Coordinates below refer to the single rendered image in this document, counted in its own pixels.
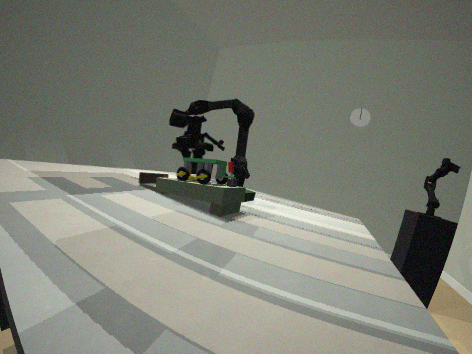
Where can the pale green ramp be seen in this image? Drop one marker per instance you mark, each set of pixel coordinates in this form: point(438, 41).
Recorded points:
point(225, 199)

